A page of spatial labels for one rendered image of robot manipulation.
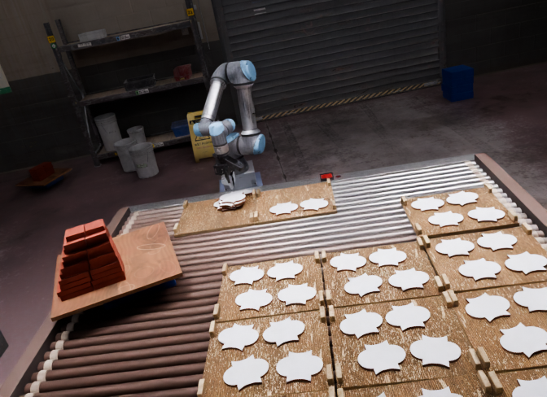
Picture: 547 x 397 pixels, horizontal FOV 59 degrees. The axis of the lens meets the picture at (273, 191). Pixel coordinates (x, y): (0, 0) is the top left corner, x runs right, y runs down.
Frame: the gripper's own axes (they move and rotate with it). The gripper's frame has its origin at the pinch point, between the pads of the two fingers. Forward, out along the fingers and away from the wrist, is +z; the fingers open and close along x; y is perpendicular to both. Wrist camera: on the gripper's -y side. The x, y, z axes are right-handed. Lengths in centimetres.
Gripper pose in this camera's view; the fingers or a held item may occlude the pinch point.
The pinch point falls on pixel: (234, 186)
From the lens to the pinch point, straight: 258.0
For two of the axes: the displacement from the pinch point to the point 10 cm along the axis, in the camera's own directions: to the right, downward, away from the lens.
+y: -9.1, -0.2, 4.1
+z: 1.7, 8.9, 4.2
